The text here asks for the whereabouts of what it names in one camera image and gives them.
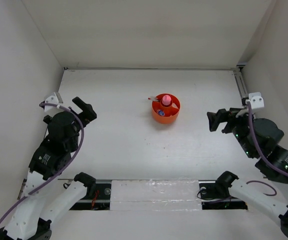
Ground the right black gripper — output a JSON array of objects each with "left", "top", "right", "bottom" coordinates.
[{"left": 206, "top": 106, "right": 256, "bottom": 157}]

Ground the orange round desk organizer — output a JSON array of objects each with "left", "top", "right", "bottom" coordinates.
[{"left": 151, "top": 93, "right": 181, "bottom": 125}]

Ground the pink-capped clear tube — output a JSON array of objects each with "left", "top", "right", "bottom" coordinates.
[{"left": 161, "top": 94, "right": 172, "bottom": 107}]

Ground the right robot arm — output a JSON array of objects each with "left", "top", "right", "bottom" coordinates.
[{"left": 197, "top": 108, "right": 288, "bottom": 238}]

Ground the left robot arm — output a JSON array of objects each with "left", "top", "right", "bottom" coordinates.
[{"left": 0, "top": 97, "right": 97, "bottom": 240}]

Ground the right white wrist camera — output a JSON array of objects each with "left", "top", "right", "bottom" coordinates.
[{"left": 236, "top": 92, "right": 265, "bottom": 118}]

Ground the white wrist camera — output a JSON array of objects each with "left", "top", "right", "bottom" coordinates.
[
  {"left": 39, "top": 92, "right": 63, "bottom": 113},
  {"left": 236, "top": 92, "right": 265, "bottom": 118}
]

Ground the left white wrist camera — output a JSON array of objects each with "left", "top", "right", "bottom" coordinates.
[{"left": 39, "top": 92, "right": 63, "bottom": 113}]

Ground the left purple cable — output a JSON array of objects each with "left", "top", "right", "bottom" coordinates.
[{"left": 0, "top": 101, "right": 85, "bottom": 240}]

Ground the aluminium side rail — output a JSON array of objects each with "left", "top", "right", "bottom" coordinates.
[{"left": 232, "top": 65, "right": 249, "bottom": 99}]

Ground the black front mounting rail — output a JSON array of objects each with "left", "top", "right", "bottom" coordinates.
[{"left": 71, "top": 179, "right": 248, "bottom": 212}]

